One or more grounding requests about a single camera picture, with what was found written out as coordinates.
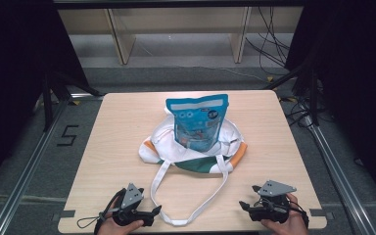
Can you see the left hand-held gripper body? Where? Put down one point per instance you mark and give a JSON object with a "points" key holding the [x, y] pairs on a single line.
{"points": [[131, 197]]}

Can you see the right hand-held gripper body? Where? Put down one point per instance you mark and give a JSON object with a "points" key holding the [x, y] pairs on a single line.
{"points": [[275, 188]]}

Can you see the white tote bag colourful shapes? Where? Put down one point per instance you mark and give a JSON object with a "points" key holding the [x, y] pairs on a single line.
{"points": [[169, 150]]}

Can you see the blue stand-up pouch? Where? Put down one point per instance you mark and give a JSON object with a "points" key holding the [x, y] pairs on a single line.
{"points": [[196, 120]]}

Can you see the person's left hand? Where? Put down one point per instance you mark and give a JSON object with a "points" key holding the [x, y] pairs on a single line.
{"points": [[111, 228]]}

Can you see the person's right hand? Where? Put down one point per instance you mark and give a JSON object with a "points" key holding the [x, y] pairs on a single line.
{"points": [[290, 226]]}

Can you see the black tape strip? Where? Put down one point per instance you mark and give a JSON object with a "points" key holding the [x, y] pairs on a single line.
{"points": [[321, 213]]}

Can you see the yellow tape piece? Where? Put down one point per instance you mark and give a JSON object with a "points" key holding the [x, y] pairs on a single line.
{"points": [[289, 99], [76, 102], [270, 78]]}

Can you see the black tripod stand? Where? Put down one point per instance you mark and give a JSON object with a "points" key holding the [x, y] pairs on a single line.
{"points": [[48, 104], [312, 94]]}

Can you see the black curtain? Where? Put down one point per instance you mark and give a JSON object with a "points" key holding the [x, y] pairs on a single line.
{"points": [[355, 81], [13, 81]]}

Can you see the aluminium floor rail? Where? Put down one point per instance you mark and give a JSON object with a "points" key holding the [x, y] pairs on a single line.
{"points": [[26, 176], [339, 176]]}

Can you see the light wooden desk frame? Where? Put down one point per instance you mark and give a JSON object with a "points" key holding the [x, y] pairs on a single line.
{"points": [[124, 39]]}

